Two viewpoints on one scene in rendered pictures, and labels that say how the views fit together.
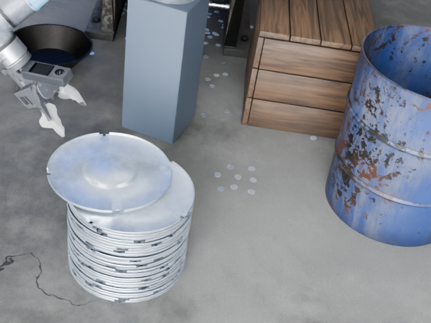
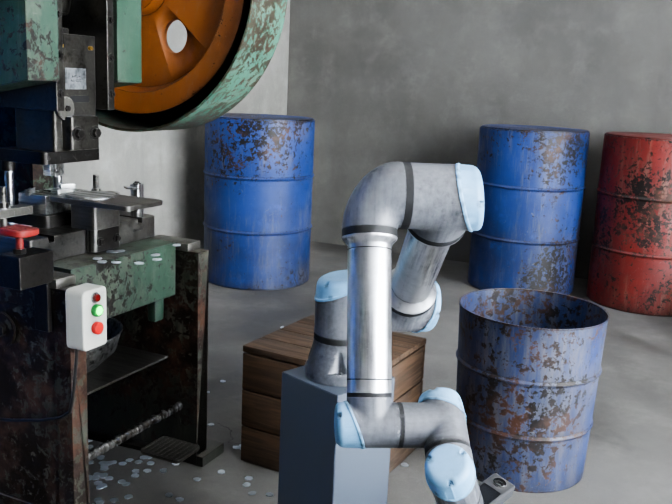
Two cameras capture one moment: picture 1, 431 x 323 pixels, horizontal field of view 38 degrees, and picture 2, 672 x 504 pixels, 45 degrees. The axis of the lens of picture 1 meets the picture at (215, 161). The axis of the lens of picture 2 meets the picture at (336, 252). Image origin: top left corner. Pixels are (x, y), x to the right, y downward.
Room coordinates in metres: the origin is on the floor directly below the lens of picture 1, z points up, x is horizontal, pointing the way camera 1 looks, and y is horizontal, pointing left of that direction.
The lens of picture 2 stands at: (0.87, 1.69, 1.09)
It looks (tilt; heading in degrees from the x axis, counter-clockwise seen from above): 12 degrees down; 300
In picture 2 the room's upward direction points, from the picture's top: 3 degrees clockwise
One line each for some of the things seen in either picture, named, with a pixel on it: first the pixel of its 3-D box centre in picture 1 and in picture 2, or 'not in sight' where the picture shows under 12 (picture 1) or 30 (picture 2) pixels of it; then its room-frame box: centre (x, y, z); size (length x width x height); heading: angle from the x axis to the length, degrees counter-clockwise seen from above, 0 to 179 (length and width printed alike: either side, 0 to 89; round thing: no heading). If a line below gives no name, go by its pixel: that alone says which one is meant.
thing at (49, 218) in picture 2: not in sight; (51, 213); (2.53, 0.28, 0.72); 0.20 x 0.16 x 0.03; 95
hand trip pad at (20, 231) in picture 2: not in sight; (19, 245); (2.27, 0.59, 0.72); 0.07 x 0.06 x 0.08; 5
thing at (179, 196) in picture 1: (131, 189); not in sight; (1.09, 0.18, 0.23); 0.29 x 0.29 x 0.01
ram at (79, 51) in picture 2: not in sight; (62, 89); (2.48, 0.28, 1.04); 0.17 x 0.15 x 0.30; 5
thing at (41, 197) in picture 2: not in sight; (54, 199); (2.52, 0.28, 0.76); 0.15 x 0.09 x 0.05; 95
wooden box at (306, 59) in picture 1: (306, 59); (334, 398); (1.97, -0.25, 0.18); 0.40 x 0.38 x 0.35; 2
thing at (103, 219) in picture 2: not in sight; (106, 222); (2.35, 0.27, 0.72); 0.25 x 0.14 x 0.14; 5
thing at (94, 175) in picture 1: (110, 170); not in sight; (1.14, 0.24, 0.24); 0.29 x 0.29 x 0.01
